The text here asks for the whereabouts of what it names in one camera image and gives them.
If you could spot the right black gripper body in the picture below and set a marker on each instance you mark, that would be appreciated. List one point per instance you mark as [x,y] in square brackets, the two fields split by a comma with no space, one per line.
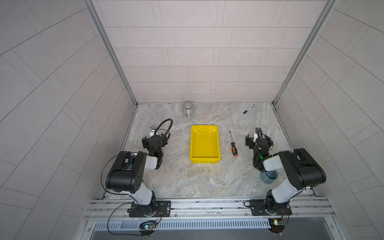
[253,142]

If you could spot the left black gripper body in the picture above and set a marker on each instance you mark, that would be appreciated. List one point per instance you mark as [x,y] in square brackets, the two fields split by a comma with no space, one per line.
[151,140]

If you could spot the orange black screwdriver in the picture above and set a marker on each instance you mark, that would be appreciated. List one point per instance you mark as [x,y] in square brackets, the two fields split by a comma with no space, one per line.
[234,149]

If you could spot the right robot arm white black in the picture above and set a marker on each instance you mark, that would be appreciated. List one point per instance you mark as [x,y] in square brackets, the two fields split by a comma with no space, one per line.
[301,169]

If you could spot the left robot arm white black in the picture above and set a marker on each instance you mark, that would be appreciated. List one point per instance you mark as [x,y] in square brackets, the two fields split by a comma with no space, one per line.
[127,172]

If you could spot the yellow plastic bin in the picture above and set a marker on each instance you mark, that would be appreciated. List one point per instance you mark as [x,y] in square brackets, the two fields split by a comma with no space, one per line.
[205,145]

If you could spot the grey blue cup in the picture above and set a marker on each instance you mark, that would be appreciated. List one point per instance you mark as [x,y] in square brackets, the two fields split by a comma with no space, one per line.
[269,177]

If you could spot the ribbed silver candle holder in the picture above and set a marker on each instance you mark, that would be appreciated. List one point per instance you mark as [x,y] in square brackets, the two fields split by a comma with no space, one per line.
[188,108]

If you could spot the left circuit board with LED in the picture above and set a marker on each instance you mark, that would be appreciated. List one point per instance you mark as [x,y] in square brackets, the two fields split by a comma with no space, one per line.
[148,226]

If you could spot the right circuit board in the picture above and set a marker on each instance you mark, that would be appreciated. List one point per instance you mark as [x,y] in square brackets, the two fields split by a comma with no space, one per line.
[277,225]

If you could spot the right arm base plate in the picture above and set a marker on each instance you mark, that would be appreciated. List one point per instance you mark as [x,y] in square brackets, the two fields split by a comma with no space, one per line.
[261,208]

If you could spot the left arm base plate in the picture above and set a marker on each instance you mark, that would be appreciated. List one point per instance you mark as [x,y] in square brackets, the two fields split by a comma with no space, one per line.
[153,209]

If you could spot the aluminium mounting rail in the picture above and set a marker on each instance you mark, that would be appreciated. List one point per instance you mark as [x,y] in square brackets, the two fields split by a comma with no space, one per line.
[210,208]

